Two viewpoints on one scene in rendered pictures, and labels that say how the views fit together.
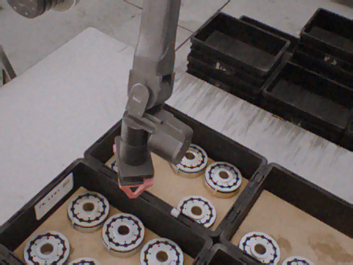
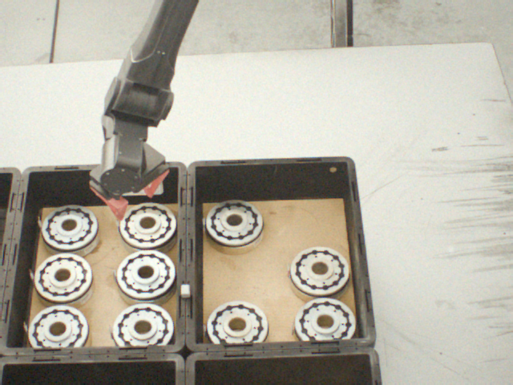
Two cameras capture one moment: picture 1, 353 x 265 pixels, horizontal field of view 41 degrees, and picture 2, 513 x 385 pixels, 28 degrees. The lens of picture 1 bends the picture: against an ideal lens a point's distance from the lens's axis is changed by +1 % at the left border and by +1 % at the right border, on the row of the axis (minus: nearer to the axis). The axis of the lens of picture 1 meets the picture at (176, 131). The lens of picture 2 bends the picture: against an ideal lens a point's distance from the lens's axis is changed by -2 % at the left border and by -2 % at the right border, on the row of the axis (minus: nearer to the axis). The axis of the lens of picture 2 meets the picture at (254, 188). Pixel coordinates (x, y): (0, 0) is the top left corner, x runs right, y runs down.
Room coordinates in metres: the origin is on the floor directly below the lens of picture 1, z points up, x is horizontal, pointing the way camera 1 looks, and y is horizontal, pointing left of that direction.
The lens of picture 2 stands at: (0.29, -0.93, 2.31)
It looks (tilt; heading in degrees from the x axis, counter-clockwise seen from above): 50 degrees down; 63
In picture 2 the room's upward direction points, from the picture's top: 1 degrees counter-clockwise
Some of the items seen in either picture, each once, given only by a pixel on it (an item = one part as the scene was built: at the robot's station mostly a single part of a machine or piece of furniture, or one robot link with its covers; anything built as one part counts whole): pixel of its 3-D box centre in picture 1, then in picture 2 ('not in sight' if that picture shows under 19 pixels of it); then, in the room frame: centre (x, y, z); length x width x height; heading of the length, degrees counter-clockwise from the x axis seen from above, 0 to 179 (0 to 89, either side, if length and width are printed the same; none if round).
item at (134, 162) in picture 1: (135, 148); (126, 157); (0.58, 0.07, 1.17); 0.10 x 0.07 x 0.07; 19
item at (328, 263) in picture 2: (190, 156); (320, 269); (0.86, -0.05, 0.86); 0.05 x 0.05 x 0.01
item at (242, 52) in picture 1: (231, 76); not in sight; (1.87, -0.23, 0.37); 0.40 x 0.30 x 0.45; 66
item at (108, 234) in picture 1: (123, 231); (146, 274); (0.59, 0.08, 0.86); 0.10 x 0.10 x 0.01
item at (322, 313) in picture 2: (224, 175); (325, 322); (0.81, -0.15, 0.86); 0.05 x 0.05 x 0.01
